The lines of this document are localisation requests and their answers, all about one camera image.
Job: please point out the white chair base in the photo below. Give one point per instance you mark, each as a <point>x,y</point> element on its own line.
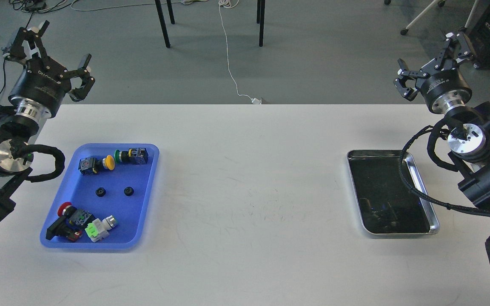
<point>440,4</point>

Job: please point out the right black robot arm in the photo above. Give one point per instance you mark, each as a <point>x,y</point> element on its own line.
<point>460,141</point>

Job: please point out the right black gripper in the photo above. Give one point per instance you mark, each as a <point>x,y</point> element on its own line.
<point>445,87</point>

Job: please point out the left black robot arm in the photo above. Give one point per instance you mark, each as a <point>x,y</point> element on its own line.
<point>19,160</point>

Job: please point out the blue plastic tray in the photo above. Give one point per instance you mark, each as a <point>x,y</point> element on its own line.
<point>123,193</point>

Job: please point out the red emergency stop button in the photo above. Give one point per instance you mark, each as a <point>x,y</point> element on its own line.
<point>71,223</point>

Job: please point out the small black gear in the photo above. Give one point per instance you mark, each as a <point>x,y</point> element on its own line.
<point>100,192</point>
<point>128,191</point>

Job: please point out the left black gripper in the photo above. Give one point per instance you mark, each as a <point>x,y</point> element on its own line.
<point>40,79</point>

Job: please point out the white green selector switch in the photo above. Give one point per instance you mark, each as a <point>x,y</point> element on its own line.
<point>99,229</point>

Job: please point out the yellow push button switch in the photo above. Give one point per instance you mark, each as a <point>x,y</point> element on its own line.
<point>92,165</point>

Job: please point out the black table leg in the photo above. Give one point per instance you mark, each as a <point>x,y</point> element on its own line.
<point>161,19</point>
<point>260,19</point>

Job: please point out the silver metal tray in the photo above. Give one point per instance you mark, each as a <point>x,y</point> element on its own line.
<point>387,206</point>

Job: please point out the green push button switch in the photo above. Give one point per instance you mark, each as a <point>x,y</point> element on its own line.
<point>136,155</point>

